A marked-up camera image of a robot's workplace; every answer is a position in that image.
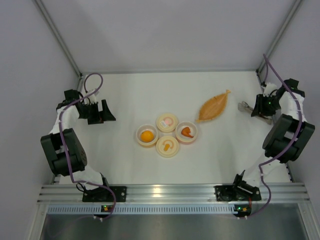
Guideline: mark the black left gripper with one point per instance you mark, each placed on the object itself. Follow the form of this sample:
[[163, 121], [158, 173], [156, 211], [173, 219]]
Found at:
[[94, 113]]

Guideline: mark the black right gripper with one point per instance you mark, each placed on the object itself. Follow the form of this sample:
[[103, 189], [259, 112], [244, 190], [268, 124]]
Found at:
[[258, 107]]

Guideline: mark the metal tongs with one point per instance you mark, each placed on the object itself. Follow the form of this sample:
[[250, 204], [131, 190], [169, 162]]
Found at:
[[244, 107]]

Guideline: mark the orange ball food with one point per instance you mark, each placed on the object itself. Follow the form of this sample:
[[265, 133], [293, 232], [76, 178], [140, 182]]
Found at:
[[147, 136]]

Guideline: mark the orange shrimp food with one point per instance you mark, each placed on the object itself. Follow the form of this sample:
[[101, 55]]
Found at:
[[186, 131]]

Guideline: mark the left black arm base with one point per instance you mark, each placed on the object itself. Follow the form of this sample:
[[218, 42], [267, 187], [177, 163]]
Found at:
[[101, 195]]

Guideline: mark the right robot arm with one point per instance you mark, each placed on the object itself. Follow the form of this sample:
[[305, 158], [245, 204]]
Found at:
[[287, 138]]

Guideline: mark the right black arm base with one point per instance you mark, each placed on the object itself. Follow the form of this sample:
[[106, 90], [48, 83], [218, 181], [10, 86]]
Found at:
[[237, 193]]

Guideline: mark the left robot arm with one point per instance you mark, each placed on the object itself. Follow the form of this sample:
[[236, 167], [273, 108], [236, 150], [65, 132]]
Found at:
[[62, 148]]

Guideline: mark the woven fish-shaped basket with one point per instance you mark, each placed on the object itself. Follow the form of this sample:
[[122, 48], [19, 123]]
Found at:
[[213, 107]]

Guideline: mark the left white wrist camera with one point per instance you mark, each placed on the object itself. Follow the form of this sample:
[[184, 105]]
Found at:
[[93, 96]]

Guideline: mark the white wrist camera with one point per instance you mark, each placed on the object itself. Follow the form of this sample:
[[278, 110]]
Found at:
[[93, 96], [268, 89]]

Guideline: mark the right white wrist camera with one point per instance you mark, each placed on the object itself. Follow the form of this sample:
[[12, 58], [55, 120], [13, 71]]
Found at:
[[268, 89]]

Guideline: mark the aluminium front rail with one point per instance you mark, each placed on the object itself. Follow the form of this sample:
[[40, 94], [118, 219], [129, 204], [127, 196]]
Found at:
[[280, 193]]

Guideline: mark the right aluminium frame post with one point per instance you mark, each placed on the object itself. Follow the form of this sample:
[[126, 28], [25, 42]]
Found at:
[[284, 25]]

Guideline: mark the aluminium frame post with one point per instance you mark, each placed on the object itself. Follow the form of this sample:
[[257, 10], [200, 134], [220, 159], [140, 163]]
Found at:
[[39, 4], [284, 25]]

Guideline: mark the slotted grey cable duct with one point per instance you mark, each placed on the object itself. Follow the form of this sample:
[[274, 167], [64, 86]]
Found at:
[[144, 209]]

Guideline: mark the left aluminium frame post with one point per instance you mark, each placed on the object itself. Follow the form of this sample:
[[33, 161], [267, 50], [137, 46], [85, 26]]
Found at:
[[39, 4]]

